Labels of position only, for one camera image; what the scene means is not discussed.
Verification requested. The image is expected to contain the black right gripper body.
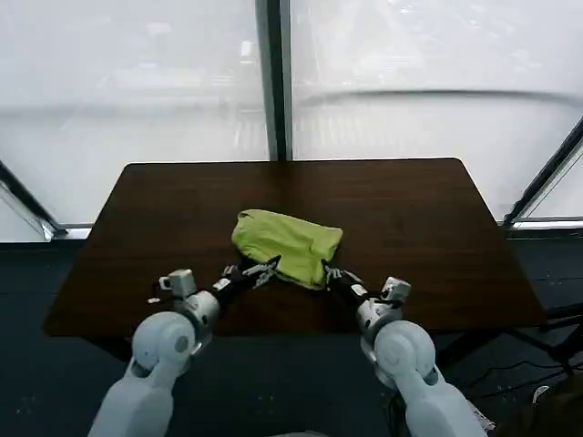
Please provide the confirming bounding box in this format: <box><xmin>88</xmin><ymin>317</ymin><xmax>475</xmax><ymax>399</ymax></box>
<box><xmin>331</xmin><ymin>275</ymin><xmax>368</xmax><ymax>307</ymax></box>

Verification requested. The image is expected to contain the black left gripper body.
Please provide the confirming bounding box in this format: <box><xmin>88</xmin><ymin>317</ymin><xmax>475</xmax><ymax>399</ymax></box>
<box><xmin>211</xmin><ymin>266</ymin><xmax>251</xmax><ymax>302</ymax></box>

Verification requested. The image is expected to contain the lime green t-shirt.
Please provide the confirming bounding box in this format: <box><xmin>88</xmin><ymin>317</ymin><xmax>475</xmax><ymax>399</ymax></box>
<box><xmin>230</xmin><ymin>208</ymin><xmax>344</xmax><ymax>291</ymax></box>

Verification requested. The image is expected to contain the dark bulky object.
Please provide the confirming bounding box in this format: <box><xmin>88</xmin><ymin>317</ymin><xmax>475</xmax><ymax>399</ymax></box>
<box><xmin>496</xmin><ymin>377</ymin><xmax>583</xmax><ymax>437</ymax></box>

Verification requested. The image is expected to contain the dark upright window post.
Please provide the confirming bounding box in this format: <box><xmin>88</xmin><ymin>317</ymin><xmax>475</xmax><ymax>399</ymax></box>
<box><xmin>254</xmin><ymin>0</ymin><xmax>293</xmax><ymax>162</ymax></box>

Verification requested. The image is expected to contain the slanted metal window frame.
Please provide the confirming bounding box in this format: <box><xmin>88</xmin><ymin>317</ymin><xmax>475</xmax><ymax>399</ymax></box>
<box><xmin>498</xmin><ymin>116</ymin><xmax>583</xmax><ymax>230</ymax></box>
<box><xmin>0</xmin><ymin>161</ymin><xmax>92</xmax><ymax>241</ymax></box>

